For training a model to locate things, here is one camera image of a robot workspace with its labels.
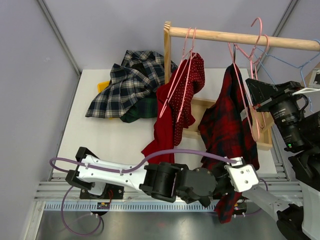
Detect pink hanger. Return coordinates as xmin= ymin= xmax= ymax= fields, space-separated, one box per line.
xmin=227 ymin=17 xmax=265 ymax=142
xmin=248 ymin=34 xmax=270 ymax=112
xmin=159 ymin=27 xmax=192 ymax=118
xmin=176 ymin=27 xmax=197 ymax=123

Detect wooden clothes rack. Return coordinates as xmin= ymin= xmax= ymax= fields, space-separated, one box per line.
xmin=163 ymin=20 xmax=320 ymax=151

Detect light blue wire hanger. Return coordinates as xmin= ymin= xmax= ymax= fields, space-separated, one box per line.
xmin=254 ymin=37 xmax=320 ymax=113

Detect green plaid skirt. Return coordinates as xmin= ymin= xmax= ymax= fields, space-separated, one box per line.
xmin=120 ymin=96 xmax=158 ymax=123

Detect red black plaid skirt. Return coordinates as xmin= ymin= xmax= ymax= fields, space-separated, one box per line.
xmin=197 ymin=62 xmax=261 ymax=224

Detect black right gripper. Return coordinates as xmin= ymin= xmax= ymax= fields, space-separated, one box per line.
xmin=246 ymin=77 xmax=306 ymax=149

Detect plain red skirt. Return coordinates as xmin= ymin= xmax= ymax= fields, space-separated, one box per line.
xmin=141 ymin=58 xmax=191 ymax=166

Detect aluminium mounting rail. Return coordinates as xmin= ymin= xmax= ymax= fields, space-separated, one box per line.
xmin=33 ymin=172 xmax=303 ymax=213

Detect navy white plaid skirt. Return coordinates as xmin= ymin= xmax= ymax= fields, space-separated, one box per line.
xmin=85 ymin=50 xmax=165 ymax=119

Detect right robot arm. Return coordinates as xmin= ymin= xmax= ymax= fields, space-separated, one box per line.
xmin=226 ymin=78 xmax=320 ymax=240

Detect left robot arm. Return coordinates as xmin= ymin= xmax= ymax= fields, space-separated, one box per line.
xmin=65 ymin=147 xmax=234 ymax=207

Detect red polka dot skirt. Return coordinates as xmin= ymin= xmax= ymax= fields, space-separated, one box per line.
xmin=169 ymin=53 xmax=205 ymax=146

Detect yellow plastic tray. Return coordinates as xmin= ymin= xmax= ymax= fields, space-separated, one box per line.
xmin=97 ymin=81 xmax=110 ymax=93

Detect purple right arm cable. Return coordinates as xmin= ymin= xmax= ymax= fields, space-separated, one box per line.
xmin=244 ymin=178 xmax=271 ymax=217

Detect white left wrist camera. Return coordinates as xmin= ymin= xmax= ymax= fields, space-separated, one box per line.
xmin=224 ymin=157 xmax=259 ymax=193

